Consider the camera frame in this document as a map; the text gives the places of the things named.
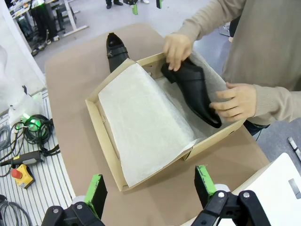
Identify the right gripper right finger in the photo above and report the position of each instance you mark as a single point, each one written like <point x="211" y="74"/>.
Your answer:
<point x="204" y="186"/>

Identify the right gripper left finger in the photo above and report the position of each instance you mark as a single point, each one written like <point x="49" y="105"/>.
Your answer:
<point x="96" y="195"/>

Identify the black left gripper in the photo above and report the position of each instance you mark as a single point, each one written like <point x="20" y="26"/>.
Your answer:
<point x="130" y="2"/>

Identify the black leather dress shoe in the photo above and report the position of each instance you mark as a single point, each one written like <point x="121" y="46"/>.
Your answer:
<point x="115" y="58"/>
<point x="195" y="89"/>

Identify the white tissue paper sheet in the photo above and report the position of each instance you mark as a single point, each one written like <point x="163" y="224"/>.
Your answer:
<point x="145" y="117"/>

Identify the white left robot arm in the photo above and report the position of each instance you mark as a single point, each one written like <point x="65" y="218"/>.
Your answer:
<point x="14" y="58"/>

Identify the person's left forearm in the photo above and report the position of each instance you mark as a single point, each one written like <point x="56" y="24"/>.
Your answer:
<point x="277" y="103"/>

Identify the person's right forearm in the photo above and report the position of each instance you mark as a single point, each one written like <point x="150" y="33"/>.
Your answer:
<point x="207" y="18"/>

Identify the bystander in black shoes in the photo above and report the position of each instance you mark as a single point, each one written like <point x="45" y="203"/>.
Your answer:
<point x="114" y="2"/>

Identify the brown cardboard shoe box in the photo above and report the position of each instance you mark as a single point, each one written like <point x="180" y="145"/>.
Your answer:
<point x="218" y="139"/>

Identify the yellow emergency stop box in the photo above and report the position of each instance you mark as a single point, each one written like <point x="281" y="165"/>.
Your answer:
<point x="27" y="179"/>

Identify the person's right hand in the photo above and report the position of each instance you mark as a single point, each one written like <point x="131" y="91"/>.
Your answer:
<point x="177" y="50"/>

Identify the person's left hand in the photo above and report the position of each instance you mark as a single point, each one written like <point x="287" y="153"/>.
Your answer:
<point x="237" y="103"/>

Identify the white-framed lab desk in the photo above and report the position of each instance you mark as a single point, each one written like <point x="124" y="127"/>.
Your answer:
<point x="74" y="23"/>

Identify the grey flat bar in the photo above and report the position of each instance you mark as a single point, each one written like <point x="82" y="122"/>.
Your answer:
<point x="294" y="148"/>

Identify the bystander in dark trousers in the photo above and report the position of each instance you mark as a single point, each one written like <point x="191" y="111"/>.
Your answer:
<point x="44" y="21"/>

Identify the person in beige sweater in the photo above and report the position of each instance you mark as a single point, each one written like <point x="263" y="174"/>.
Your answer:
<point x="270" y="47"/>

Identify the grey mannequin base plate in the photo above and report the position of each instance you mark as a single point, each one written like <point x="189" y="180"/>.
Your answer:
<point x="224" y="30"/>

